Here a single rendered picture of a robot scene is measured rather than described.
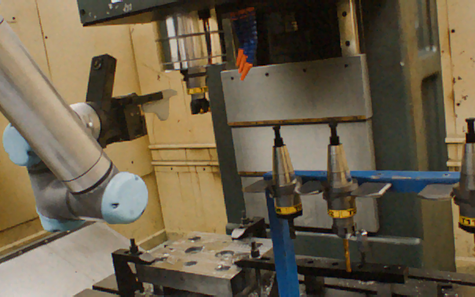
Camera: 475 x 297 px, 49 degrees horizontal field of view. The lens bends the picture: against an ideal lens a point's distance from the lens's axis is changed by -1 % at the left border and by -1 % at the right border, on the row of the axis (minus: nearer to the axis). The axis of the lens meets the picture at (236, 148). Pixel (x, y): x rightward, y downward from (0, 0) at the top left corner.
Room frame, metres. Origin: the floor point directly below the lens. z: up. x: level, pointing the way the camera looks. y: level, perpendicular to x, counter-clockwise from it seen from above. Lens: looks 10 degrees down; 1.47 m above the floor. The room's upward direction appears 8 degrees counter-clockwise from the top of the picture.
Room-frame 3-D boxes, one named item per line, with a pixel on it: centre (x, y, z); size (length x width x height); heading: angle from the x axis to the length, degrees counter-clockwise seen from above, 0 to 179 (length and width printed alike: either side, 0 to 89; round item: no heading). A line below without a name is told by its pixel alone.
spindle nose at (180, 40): (1.24, 0.07, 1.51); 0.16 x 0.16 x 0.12
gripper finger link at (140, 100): (1.02, 0.17, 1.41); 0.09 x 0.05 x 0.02; 125
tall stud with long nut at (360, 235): (1.17, -0.26, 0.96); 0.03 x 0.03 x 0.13
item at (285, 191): (0.95, -0.08, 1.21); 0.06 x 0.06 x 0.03
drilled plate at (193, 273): (1.27, 0.11, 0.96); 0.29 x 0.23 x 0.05; 54
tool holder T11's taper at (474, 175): (0.76, -0.35, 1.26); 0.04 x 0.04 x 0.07
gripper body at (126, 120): (0.99, 0.22, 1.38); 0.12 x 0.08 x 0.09; 149
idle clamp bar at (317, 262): (1.13, -0.21, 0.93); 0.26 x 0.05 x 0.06; 59
